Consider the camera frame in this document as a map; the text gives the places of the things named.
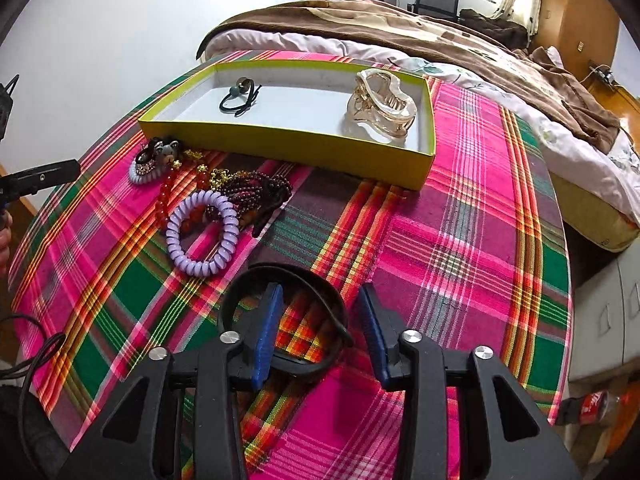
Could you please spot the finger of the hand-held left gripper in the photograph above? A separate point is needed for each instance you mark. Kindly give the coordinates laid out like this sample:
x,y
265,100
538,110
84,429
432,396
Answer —
x,y
45,176
6,100

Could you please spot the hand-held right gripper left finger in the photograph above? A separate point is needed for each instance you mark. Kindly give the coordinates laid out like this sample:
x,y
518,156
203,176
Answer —
x,y
264,332

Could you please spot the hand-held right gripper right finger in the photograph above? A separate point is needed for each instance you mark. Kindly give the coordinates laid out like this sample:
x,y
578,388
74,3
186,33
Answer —
x,y
375,335

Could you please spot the black headband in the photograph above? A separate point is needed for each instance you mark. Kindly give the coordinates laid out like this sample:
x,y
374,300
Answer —
x,y
327,294

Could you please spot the rhinestone hair clip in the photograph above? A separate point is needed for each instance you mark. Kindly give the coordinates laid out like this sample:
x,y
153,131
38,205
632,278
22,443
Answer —
x,y
145,160

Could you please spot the white tray with green rim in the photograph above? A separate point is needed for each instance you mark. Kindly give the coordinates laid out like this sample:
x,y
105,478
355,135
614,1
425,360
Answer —
x,y
300,105

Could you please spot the person's left hand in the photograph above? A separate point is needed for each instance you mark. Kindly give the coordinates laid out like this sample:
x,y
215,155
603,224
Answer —
x,y
3,242

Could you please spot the pink green plaid tablecloth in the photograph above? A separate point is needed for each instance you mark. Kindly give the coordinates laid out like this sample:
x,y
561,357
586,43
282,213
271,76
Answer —
x,y
450,260

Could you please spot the clear amber hair claw clip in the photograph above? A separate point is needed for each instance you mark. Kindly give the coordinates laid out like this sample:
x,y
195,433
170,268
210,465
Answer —
x,y
370,110

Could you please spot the grey drawer cabinet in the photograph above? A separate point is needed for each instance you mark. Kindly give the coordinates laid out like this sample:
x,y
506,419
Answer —
x,y
605,320

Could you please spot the cola bottle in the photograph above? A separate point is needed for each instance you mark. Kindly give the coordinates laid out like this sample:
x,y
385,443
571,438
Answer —
x,y
595,405

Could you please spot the yellow mattress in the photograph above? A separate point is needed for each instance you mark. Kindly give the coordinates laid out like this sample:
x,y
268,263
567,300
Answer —
x,y
590,220

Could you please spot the white floral quilt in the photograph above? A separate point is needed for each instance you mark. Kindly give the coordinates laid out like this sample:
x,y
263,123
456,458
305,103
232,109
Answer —
x,y
575,150

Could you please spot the bed with brown blanket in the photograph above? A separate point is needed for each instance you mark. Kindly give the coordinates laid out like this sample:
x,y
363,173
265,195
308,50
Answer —
x,y
400,30

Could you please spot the white pillow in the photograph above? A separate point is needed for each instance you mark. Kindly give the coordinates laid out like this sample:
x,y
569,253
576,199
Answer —
x,y
553,56

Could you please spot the dark brown cloth heap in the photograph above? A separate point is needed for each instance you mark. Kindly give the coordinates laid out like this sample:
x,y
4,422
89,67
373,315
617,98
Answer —
x,y
495,25

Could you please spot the power strip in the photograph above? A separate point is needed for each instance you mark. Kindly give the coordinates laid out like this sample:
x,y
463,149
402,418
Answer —
x,y
602,74

